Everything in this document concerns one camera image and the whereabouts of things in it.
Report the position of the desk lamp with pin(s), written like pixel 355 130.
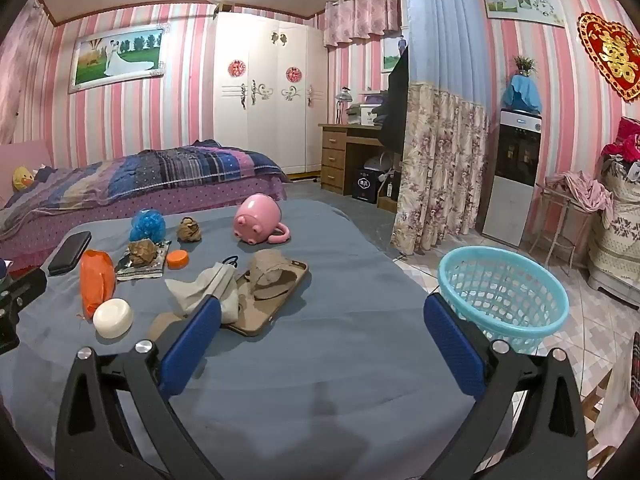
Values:
pixel 342 100

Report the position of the blue mesh scrubber ball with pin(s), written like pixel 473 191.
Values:
pixel 147 225

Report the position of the framed wedding photo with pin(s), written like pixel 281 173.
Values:
pixel 120 55

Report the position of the wooden stool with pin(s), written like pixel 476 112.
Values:
pixel 597 400

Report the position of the white floor fan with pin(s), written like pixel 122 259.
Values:
pixel 377 164

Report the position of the small wall photo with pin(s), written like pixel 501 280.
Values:
pixel 390 57

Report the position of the brown paper ball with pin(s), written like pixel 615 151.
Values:
pixel 142 252
pixel 189 230

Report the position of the wooden desk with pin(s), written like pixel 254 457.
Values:
pixel 336 157

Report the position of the small potted plant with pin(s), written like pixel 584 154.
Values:
pixel 525 65

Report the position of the floral covered furniture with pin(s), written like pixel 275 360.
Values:
pixel 620 240

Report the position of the grey face mask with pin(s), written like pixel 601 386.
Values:
pixel 205 285

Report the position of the pink pig mug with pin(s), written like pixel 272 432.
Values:
pixel 255 217

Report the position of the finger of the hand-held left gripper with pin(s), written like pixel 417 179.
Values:
pixel 22 287

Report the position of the orange plastic bag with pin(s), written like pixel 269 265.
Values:
pixel 97 280

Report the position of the water dispenser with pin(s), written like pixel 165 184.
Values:
pixel 512 175

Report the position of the wall clock poster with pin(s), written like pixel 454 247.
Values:
pixel 525 7

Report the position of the red round paper decal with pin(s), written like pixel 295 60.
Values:
pixel 293 74
pixel 236 68

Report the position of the black box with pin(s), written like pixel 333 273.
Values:
pixel 365 185

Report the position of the bed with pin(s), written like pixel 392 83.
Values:
pixel 150 207

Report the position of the red heart wall decoration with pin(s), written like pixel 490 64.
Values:
pixel 612 55

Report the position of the grey table cloth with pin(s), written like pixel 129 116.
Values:
pixel 325 350

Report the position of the orange bottle cap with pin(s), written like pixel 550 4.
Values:
pixel 177 259

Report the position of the pink headboard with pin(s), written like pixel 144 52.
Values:
pixel 25 155

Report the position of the blue and floral curtain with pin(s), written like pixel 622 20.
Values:
pixel 440 35

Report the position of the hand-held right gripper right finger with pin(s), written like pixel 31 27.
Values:
pixel 452 340

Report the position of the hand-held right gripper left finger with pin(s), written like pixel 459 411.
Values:
pixel 192 345

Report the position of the yellow duck plush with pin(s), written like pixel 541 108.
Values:
pixel 23 179

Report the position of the pink curtain valance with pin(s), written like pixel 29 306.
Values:
pixel 362 15

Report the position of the white printer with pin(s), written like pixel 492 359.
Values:
pixel 362 114

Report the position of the shiny snack wrapper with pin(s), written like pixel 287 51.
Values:
pixel 147 269

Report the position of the striped purple quilt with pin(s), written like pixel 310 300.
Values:
pixel 150 175

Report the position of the beige paper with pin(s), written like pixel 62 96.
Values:
pixel 270 272

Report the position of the black hanging coat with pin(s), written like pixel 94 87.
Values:
pixel 395 105

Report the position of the brown tray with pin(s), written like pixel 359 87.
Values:
pixel 265 312

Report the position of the red clothes pile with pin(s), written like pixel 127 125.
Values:
pixel 622 147

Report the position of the blue cloth cover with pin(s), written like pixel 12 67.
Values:
pixel 522 95

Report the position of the white wardrobe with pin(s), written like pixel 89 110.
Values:
pixel 270 120

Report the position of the pink clothes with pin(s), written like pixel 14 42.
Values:
pixel 582 192

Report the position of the teal plastic basket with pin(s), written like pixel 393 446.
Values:
pixel 505 290

